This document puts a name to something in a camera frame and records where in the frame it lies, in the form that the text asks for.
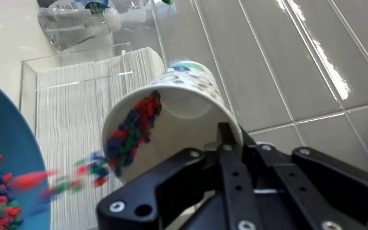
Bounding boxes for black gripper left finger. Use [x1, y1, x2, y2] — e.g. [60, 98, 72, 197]
[96, 121, 253, 230]

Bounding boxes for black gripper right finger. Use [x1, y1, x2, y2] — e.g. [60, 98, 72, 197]
[237, 126, 368, 230]

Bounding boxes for colourful small beads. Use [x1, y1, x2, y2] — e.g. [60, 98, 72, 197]
[0, 88, 164, 230]

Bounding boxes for white patterned paper cup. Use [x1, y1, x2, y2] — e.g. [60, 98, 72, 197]
[101, 59, 246, 184]

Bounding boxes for blue plastic bowl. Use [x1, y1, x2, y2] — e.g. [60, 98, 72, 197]
[0, 80, 54, 230]

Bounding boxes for clear acrylic towel holder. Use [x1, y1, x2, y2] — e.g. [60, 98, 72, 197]
[18, 41, 169, 142]

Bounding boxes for clear soap bottle green cap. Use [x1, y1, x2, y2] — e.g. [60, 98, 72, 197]
[36, 0, 175, 52]

